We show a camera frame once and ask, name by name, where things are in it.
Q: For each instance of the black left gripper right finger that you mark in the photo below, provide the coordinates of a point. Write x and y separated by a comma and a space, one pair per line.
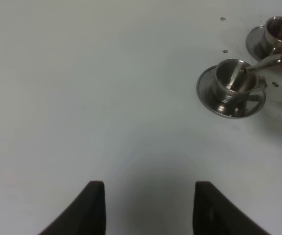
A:
215, 214

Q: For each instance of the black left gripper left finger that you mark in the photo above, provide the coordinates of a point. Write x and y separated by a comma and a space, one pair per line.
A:
86, 215

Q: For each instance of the near stainless steel teacup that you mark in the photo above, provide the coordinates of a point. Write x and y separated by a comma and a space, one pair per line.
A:
232, 83

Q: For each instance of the stainless steel teacup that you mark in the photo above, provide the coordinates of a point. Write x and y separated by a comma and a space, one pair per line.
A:
272, 36
232, 83

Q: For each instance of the far stainless steel teacup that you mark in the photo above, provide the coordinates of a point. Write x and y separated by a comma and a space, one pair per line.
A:
272, 36

